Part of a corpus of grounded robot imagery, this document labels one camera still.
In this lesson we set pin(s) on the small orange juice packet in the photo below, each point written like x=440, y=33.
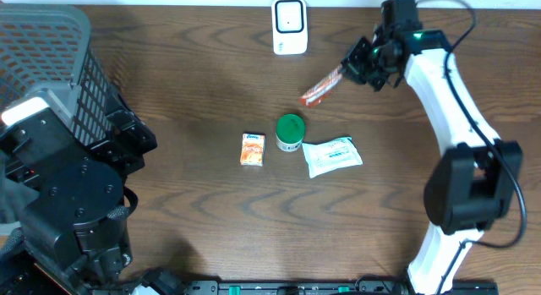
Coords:
x=253, y=149

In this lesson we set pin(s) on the white barcode scanner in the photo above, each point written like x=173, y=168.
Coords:
x=289, y=27

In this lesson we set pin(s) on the green lid seasoning jar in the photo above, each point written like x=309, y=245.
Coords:
x=290, y=131

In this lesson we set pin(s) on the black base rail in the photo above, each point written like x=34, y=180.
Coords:
x=161, y=281

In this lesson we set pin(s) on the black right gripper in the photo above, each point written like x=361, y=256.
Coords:
x=351, y=62

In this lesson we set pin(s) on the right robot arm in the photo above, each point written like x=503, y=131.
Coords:
x=473, y=196

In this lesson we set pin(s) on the mint green wet wipes pack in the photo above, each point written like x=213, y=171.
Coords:
x=330, y=156

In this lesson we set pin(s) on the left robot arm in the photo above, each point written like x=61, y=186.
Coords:
x=66, y=153

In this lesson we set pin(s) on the red chocolate bar wrapper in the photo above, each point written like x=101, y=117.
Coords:
x=316, y=94

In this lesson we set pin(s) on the grey plastic mesh basket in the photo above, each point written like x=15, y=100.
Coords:
x=47, y=63

